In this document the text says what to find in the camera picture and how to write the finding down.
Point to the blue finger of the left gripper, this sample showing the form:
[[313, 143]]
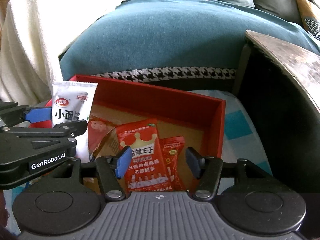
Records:
[[37, 114]]

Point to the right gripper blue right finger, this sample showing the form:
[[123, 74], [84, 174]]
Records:
[[195, 162]]

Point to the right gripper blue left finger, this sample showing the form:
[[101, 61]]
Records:
[[123, 160]]

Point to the red Trolli candy packet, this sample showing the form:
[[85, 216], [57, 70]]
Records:
[[171, 149]]

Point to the red spicy strip packet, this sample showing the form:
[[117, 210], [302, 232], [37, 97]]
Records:
[[147, 170]]

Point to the white gluten snack packet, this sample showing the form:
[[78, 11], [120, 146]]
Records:
[[72, 101]]

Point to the red cardboard box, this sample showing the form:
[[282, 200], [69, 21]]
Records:
[[198, 118]]

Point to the blue white checkered tablecloth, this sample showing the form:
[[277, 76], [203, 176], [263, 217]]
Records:
[[240, 140]]

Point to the white towel blanket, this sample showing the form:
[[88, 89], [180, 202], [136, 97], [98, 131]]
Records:
[[35, 33]]

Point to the patterned yellow pillow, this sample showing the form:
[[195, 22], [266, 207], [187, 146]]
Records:
[[309, 13]]

